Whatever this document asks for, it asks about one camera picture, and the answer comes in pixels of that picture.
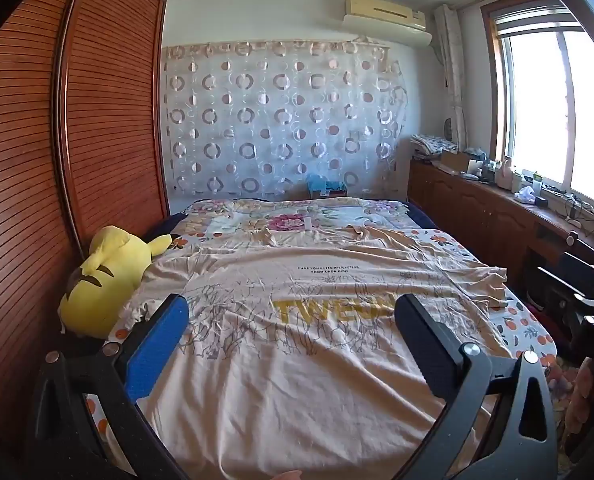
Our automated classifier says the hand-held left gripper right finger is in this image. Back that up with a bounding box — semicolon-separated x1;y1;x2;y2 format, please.
394;294;560;480

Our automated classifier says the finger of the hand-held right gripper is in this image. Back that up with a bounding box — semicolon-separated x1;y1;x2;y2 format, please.
537;266;594;311
559;252;594;291

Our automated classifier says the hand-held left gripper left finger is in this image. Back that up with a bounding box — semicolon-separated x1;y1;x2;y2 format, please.
27;294;190;480

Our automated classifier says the beige printed t-shirt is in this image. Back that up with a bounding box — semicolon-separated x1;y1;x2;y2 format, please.
112;225;515;480

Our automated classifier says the orange fruit print bedsheet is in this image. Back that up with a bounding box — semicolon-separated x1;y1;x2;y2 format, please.
84;227;560;461

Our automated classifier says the yellow cloth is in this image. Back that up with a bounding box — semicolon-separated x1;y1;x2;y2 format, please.
58;225;174;338

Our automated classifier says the pale bottle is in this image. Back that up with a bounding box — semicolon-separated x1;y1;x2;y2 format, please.
497;157;515;191

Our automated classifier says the wooden cabinet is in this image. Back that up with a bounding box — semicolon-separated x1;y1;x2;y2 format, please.
408;157;594;321

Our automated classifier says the navy blue bedsheet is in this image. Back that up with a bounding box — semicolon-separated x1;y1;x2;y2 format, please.
144;199;442;243

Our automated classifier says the window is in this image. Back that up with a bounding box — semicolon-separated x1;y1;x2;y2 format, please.
482;0;594;216

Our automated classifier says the cardboard box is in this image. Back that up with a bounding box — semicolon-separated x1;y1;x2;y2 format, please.
439;150;472;173

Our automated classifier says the floral blanket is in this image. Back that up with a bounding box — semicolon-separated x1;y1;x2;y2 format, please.
169;197;594;461

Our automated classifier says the blue box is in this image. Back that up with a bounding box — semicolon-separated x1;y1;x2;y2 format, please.
307;174;348;198

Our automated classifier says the stack of folded cloths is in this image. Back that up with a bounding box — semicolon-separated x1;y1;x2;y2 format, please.
411;132;460;158

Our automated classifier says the wooden slatted wardrobe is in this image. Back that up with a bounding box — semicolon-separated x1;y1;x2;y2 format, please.
0;0;170;461

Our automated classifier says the patterned wrapped pipe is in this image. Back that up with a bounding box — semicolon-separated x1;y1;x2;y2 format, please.
434;5;470;156

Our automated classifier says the circle pattern sheer curtain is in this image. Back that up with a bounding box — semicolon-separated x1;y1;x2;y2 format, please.
162;37;408;198

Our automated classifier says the power strip with cables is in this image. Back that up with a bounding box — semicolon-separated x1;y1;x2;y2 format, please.
542;185;594;241

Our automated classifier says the wall air conditioner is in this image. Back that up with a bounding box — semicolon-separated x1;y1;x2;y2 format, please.
342;0;434;51

